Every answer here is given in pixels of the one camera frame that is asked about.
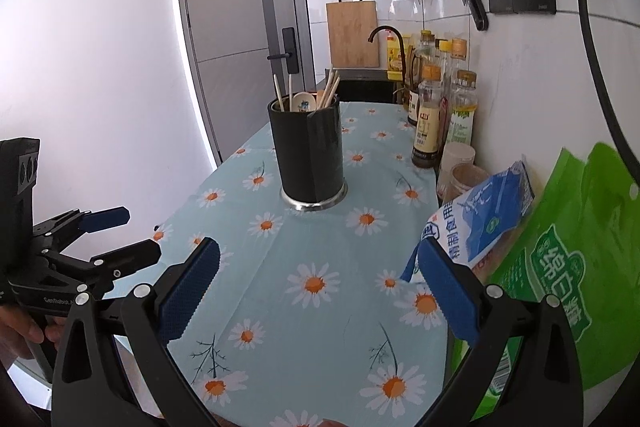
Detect tall dark sauce bottle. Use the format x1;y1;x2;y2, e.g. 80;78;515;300
407;31;437;126

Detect yellow plastic bottle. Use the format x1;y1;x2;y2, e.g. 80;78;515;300
386;33;406;75

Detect blue daisy print tablecloth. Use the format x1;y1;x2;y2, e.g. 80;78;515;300
152;101;453;427

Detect glass condiment bottle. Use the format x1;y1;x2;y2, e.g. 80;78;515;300
434;38;451;72

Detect green sugar bag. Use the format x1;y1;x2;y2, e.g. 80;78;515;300
450;142;640;423

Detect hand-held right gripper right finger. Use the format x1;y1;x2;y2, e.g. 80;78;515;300
418;236;584;427

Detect grey door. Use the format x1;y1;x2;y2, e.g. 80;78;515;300
174;0;316;165

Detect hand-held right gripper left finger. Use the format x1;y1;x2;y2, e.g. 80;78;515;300
50;237;222;427

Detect pile of wooden chopsticks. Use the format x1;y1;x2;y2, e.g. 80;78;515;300
272;68;343;112

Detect cartoon print spoon yellow handle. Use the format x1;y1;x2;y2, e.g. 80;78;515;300
292;92;317;114

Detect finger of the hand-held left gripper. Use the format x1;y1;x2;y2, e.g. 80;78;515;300
49;238;164;296
34;206;131;249

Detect blue white salt bag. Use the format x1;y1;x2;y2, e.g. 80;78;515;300
400;159;536;285

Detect clear bottle yellow cap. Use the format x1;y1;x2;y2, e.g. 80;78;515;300
450;38;469;75

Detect dark sauce bottle orange cap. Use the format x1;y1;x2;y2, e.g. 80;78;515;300
411;65;445;168

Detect black door lock handle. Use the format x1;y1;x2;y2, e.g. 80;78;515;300
266;27;301;74

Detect person's left hand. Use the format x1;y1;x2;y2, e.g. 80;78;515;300
0;306;66;362

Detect black faucet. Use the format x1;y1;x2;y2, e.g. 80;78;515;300
368;26;407;82

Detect black utensil holder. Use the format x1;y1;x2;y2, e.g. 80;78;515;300
267;94;348;212

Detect wooden cutting board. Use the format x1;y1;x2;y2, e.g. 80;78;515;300
326;0;381;68

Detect dark kitchen sink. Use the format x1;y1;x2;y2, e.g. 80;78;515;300
315;67;406;104

